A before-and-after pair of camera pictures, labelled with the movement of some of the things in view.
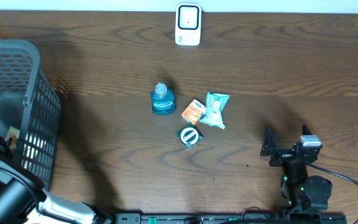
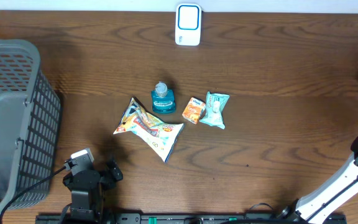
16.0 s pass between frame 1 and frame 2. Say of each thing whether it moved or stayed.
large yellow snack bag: moved
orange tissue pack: stayed
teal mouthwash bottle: stayed
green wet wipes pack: stayed
